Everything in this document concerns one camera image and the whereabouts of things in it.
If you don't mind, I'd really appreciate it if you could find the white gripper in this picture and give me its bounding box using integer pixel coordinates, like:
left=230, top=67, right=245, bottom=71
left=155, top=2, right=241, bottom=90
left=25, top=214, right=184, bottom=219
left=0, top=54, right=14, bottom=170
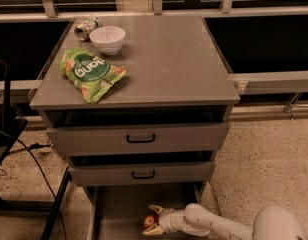
left=142, top=204, right=188, bottom=236

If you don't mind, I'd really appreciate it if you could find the red apple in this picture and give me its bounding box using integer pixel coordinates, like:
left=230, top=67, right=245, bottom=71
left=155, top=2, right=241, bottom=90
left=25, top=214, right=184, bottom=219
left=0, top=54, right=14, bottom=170
left=143, top=214, right=158, bottom=229

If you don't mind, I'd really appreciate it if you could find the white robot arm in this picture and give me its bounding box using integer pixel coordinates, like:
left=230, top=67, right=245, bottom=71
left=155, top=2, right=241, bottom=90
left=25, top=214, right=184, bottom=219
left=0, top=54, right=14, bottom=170
left=142, top=203, right=308, bottom=240

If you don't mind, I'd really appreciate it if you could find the grey bottom drawer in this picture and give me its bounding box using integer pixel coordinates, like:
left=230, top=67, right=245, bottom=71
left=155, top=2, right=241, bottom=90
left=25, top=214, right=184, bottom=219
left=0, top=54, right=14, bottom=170
left=88, top=183, right=202, bottom=240

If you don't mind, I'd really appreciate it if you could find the grey drawer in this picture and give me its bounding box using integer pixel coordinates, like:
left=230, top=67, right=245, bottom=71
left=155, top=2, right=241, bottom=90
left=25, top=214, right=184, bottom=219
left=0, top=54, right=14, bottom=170
left=88, top=183, right=202, bottom=240
left=69, top=162, right=215, bottom=186
left=47, top=122, right=229, bottom=157

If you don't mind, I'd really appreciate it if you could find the grey middle drawer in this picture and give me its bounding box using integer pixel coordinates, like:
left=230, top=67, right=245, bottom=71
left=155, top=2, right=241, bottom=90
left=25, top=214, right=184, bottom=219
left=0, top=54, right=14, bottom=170
left=69, top=162, right=215, bottom=186

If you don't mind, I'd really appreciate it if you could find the grey top drawer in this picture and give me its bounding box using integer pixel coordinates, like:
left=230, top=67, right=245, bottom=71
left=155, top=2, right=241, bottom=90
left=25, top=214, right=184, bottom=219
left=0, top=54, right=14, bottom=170
left=47, top=122, right=229, bottom=157

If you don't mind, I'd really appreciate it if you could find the grey drawer cabinet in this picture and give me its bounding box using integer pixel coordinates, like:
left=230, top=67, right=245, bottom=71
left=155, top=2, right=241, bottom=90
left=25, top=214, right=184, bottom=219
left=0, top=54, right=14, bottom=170
left=28, top=15, right=241, bottom=190

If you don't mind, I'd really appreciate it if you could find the green snack bag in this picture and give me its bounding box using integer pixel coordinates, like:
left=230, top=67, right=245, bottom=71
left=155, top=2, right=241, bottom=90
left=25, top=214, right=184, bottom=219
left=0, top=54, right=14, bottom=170
left=58, top=47, right=126, bottom=104

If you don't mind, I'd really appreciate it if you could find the white ceramic bowl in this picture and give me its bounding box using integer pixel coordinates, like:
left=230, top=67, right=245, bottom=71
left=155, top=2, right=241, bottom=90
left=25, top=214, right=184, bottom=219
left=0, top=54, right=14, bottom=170
left=89, top=26, right=126, bottom=55

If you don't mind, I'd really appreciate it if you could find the metal window railing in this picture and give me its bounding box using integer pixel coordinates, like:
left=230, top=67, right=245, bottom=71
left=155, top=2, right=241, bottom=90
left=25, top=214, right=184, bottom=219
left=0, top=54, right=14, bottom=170
left=0, top=0, right=308, bottom=120

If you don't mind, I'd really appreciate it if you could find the crushed metal can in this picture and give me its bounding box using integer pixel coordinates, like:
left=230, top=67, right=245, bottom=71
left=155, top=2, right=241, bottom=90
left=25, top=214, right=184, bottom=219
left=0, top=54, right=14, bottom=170
left=74, top=17, right=102, bottom=41

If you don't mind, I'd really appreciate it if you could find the black stand with cables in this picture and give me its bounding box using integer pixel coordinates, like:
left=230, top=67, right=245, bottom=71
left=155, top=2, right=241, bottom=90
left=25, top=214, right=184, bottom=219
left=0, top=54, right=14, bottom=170
left=0, top=56, right=72, bottom=240

